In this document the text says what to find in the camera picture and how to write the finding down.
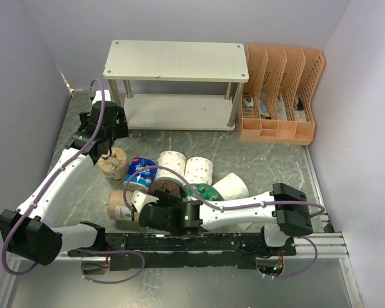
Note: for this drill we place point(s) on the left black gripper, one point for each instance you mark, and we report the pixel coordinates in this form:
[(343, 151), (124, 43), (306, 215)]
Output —
[(120, 129)]

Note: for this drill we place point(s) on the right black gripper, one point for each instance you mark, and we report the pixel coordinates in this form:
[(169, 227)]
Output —
[(166, 199)]

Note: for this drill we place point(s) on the green roll brown top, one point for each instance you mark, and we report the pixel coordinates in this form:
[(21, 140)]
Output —
[(166, 186)]

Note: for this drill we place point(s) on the brown paper roll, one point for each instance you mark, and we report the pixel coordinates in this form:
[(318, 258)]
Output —
[(118, 210), (115, 165)]

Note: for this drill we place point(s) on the dotted toilet roll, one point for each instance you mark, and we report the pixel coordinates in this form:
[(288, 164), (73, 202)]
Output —
[(199, 170), (175, 161)]

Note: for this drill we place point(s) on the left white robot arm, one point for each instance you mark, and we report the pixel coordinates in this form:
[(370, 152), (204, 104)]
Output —
[(29, 231)]

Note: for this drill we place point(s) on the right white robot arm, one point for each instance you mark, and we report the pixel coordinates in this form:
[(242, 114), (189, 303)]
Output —
[(284, 212)]

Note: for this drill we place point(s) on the white two-tier shelf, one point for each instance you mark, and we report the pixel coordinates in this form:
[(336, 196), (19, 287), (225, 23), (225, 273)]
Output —
[(194, 62)]

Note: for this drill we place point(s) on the blue Tempo tissue pack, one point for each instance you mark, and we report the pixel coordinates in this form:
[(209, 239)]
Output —
[(142, 181)]

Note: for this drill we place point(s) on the plain white unrolled toilet roll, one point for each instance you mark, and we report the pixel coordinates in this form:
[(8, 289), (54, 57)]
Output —
[(231, 187)]

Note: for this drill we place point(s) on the orange plastic file organizer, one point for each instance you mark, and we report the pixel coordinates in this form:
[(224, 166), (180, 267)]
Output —
[(276, 100)]

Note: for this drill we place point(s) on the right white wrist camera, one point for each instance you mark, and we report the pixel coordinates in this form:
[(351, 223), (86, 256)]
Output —
[(139, 199)]

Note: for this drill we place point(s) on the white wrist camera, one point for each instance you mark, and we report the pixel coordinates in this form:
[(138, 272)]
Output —
[(97, 96), (139, 199)]

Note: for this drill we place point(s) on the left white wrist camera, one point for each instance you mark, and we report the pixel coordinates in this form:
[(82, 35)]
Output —
[(97, 96)]

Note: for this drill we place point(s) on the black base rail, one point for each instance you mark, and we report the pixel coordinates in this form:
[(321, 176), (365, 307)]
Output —
[(207, 250)]

